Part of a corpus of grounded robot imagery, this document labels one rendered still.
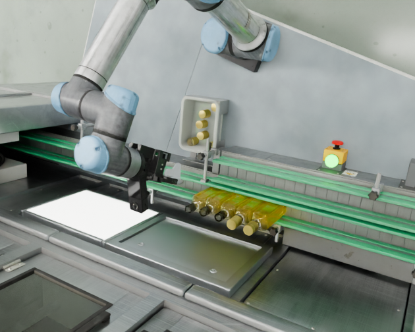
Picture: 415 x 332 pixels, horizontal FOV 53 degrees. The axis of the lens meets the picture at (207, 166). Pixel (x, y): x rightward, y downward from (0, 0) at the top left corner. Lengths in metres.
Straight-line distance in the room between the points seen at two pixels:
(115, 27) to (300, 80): 0.79
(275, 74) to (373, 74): 0.35
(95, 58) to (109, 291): 0.66
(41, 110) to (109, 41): 1.05
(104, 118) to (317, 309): 0.80
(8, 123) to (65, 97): 0.96
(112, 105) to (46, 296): 0.62
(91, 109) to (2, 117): 1.02
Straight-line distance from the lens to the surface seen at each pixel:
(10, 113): 1.95
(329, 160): 1.49
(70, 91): 1.00
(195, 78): 1.79
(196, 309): 1.20
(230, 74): 1.71
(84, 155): 0.90
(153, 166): 1.05
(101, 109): 0.92
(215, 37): 1.44
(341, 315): 1.30
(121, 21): 1.06
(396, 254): 1.44
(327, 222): 1.53
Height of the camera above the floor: 2.28
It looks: 58 degrees down
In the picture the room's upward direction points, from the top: 112 degrees counter-clockwise
